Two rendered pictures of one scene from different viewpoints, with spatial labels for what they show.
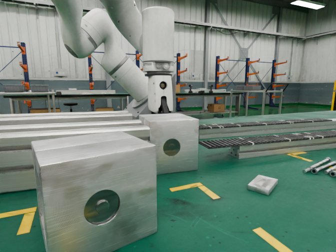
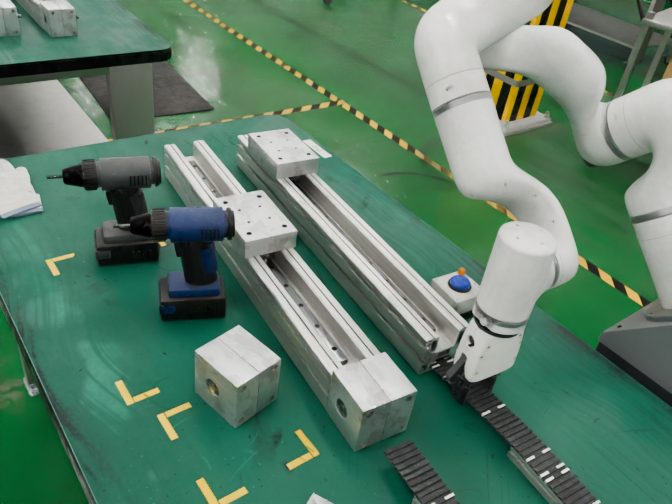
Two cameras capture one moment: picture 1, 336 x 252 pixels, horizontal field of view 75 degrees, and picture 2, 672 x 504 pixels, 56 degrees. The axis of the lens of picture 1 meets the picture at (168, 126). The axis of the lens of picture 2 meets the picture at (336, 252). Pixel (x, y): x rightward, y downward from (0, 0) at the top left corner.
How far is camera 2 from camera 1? 0.91 m
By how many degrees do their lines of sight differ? 69
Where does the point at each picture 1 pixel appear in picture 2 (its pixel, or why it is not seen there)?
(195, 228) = (241, 450)
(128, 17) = (519, 208)
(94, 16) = (642, 103)
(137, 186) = (226, 396)
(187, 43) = not seen: outside the picture
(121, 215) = (219, 399)
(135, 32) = not seen: hidden behind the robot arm
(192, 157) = (352, 436)
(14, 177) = (272, 322)
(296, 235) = not seen: outside the picture
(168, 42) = (500, 293)
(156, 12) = (498, 244)
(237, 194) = (300, 485)
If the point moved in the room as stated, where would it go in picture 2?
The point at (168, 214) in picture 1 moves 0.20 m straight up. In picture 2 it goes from (257, 433) to (265, 340)
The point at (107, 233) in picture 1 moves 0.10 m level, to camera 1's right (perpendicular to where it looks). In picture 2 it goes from (213, 399) to (218, 453)
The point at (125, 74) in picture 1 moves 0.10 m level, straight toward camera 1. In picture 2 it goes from (646, 241) to (607, 248)
